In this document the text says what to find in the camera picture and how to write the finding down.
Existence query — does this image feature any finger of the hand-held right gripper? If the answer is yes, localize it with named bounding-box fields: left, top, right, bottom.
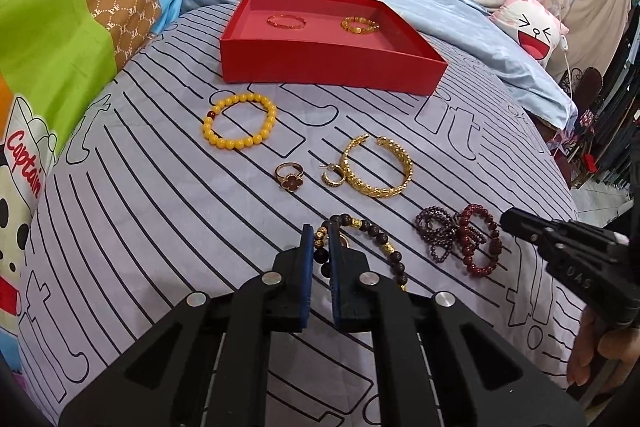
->
left=531, top=234, right=576, bottom=273
left=500, top=206, right=618, bottom=250

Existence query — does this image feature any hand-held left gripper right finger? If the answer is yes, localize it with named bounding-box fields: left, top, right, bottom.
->
left=327, top=219, right=586, bottom=427

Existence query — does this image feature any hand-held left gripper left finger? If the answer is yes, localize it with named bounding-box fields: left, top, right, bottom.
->
left=59, top=223, right=316, bottom=427

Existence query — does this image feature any dark red bead bracelet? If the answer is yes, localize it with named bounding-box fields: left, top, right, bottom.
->
left=454, top=203, right=502, bottom=279

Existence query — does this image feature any black bead bracelet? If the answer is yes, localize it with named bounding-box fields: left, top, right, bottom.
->
left=311, top=214, right=408, bottom=293

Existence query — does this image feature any purple bead strand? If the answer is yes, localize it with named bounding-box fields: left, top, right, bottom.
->
left=414, top=205, right=463, bottom=264

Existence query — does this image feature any gold ring with brown clover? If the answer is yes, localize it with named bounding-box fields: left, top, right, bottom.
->
left=274, top=163, right=308, bottom=192

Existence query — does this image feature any gold hoop earring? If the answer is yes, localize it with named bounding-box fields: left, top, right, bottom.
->
left=320, top=163, right=349, bottom=190

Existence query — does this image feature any gold cuff bracelet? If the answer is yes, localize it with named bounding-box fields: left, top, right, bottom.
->
left=340, top=133, right=414, bottom=202

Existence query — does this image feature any yellow bead bracelet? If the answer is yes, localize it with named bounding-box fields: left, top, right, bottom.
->
left=201, top=93, right=278, bottom=151

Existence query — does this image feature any red cardboard box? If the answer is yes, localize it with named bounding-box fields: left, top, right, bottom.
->
left=219, top=0, right=449, bottom=96

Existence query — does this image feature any person's right hand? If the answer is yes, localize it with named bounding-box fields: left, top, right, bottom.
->
left=566, top=306, right=640, bottom=402

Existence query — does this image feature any dark ornate chair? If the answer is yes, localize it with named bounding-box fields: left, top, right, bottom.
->
left=559, top=67, right=607, bottom=148

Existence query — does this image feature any cat face cushion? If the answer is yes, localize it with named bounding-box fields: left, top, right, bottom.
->
left=489, top=0, right=571, bottom=68

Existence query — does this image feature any light blue pillow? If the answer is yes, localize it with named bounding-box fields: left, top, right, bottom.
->
left=182, top=0, right=579, bottom=131

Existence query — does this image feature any thin gold bangle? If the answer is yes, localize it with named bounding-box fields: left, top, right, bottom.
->
left=266, top=13, right=307, bottom=29

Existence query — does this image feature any cartoon monkey quilt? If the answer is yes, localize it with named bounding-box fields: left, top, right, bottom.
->
left=0, top=0, right=211, bottom=373

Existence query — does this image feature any amber bead bracelet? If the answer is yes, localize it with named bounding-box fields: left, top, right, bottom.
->
left=341, top=16, right=379, bottom=35

